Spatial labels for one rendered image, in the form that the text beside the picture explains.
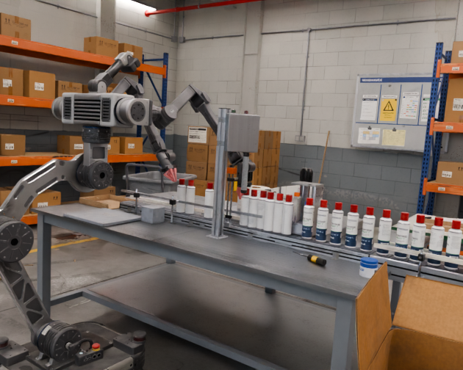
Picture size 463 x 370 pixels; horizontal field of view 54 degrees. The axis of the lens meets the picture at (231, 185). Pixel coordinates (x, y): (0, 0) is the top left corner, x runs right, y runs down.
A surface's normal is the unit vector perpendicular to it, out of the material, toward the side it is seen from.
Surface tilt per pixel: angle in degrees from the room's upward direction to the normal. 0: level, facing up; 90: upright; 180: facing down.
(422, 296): 35
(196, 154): 90
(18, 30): 90
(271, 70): 90
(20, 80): 90
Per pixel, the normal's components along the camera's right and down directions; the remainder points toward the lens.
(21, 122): 0.81, 0.12
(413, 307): -0.26, -0.73
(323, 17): -0.58, 0.07
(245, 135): 0.34, 0.14
